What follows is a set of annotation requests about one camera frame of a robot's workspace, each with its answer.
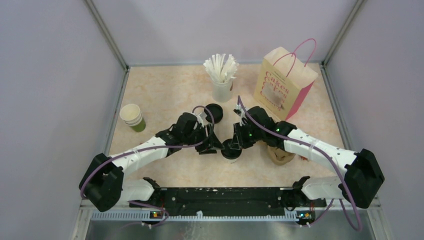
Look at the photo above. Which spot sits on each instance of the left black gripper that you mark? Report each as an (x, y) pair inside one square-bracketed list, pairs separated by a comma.
[(215, 142)]

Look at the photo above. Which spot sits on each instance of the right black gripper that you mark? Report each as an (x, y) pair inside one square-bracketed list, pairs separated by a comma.
[(239, 141)]

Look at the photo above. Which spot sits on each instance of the black cup lid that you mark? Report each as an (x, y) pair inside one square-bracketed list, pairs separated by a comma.
[(230, 153)]

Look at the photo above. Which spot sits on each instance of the cream pink paper bag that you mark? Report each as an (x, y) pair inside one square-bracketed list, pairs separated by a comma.
[(284, 81)]

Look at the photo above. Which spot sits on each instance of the white paper cup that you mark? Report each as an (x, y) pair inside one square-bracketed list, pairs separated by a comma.
[(232, 160)]

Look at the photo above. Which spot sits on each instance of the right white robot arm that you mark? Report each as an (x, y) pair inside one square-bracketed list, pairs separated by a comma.
[(358, 174)]

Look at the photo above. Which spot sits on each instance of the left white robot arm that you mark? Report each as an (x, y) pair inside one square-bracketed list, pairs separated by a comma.
[(103, 182)]

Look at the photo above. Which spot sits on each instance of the stack of black lids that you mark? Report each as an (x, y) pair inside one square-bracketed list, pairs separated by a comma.
[(213, 111)]

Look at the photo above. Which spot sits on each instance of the brown pulp cup carrier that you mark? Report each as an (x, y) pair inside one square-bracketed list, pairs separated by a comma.
[(280, 157)]

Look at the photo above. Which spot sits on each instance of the white cup holding straws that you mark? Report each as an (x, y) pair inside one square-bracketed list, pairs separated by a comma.
[(222, 91)]

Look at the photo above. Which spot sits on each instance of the bundle of white straws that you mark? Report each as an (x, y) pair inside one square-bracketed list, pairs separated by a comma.
[(221, 68)]

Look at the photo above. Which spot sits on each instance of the stack of paper cups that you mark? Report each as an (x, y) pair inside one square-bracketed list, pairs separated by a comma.
[(132, 116)]

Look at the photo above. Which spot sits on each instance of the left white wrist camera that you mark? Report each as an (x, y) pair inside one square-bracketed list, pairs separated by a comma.
[(200, 118)]

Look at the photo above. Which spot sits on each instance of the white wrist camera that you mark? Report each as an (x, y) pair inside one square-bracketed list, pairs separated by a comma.
[(243, 120), (200, 118)]

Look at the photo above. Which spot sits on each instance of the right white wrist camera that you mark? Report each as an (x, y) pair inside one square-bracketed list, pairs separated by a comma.
[(243, 120)]

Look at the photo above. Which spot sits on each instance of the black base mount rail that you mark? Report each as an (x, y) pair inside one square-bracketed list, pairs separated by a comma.
[(231, 201)]

